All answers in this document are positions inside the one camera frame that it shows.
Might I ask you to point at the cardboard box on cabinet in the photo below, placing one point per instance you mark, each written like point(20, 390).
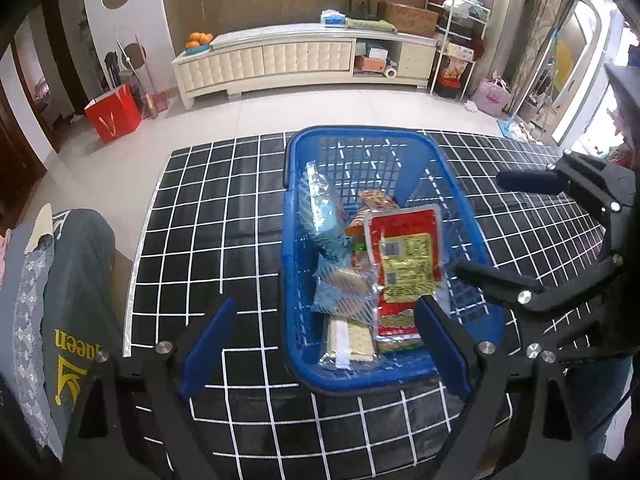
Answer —
point(411, 20)

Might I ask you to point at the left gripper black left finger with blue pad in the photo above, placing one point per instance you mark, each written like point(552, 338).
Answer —
point(132, 419)

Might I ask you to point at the black white grid mat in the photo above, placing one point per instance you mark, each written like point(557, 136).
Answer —
point(214, 227)

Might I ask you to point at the tissue box blue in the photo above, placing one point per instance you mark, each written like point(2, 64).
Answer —
point(332, 18)

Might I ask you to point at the green folded cloth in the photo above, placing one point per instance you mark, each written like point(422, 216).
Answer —
point(375, 25)

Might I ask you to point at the light blue snack bag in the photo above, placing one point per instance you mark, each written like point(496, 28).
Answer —
point(321, 215)

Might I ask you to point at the red gift bag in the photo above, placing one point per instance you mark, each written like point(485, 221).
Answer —
point(114, 114)

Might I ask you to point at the pink shopping bag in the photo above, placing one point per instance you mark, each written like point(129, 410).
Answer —
point(492, 95)

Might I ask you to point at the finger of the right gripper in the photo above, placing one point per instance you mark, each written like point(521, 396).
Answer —
point(543, 182)
point(508, 290)

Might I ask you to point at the green cracker pack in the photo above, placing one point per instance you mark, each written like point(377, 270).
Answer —
point(347, 345)

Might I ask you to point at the broom and dustpan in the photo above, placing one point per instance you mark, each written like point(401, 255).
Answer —
point(129, 65)

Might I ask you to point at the grey queen pillow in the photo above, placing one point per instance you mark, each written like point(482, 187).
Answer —
point(78, 317)

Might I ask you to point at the clear biscuit pack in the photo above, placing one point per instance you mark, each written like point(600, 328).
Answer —
point(346, 292)

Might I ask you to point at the blue floral bedsheet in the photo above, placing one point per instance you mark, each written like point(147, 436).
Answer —
point(22, 364)

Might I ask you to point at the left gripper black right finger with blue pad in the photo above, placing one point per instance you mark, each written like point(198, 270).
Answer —
point(542, 440)

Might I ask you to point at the red sausage snack pack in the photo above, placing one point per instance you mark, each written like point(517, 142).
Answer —
point(405, 245)

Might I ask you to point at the white metal shelf rack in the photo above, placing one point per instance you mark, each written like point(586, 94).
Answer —
point(460, 31)

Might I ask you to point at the plate of oranges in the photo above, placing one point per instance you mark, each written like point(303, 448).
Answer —
point(198, 42)

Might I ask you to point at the cream TV cabinet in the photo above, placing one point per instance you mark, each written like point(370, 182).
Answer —
point(303, 55)

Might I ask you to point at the blue plastic basket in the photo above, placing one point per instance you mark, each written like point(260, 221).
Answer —
point(412, 169)

